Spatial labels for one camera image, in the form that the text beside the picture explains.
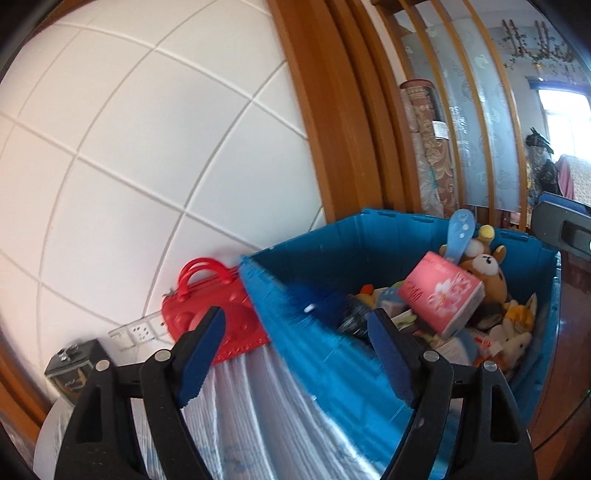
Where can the white blank wall plate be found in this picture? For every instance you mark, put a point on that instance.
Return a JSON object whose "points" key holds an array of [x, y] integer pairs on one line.
{"points": [[158, 324]]}

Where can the white power socket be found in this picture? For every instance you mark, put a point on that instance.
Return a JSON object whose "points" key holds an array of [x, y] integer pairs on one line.
{"points": [[140, 332]]}

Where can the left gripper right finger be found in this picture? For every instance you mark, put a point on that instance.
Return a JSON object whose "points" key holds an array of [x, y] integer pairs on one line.
{"points": [[491, 440]]}

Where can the white wall switch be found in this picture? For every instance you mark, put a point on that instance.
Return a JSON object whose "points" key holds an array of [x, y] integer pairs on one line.
{"points": [[121, 338]]}

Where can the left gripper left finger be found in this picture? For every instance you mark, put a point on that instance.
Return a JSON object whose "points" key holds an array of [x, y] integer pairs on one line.
{"points": [[102, 439]]}

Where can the rolled patterned carpet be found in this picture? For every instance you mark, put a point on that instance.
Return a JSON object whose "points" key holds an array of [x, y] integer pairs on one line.
{"points": [[431, 141]]}

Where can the white duck plush toy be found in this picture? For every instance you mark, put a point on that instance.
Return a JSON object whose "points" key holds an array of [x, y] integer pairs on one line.
{"points": [[522, 316]]}

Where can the pink tissue pack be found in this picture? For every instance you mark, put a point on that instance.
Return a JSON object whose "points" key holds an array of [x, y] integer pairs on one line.
{"points": [[443, 294]]}

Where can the brown bear plush toy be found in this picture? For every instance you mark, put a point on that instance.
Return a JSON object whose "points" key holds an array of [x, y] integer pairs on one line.
{"points": [[484, 263]]}

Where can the metal clip on box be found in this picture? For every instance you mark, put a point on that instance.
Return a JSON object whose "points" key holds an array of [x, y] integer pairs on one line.
{"points": [[67, 354]]}

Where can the black gift box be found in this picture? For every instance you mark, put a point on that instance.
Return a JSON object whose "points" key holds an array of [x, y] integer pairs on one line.
{"points": [[69, 379]]}

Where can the white bunny plush toy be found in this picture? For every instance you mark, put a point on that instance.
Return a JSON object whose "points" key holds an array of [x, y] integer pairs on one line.
{"points": [[513, 343]]}

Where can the blue plastic storage bin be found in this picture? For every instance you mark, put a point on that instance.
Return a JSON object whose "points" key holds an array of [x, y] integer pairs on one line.
{"points": [[302, 291]]}

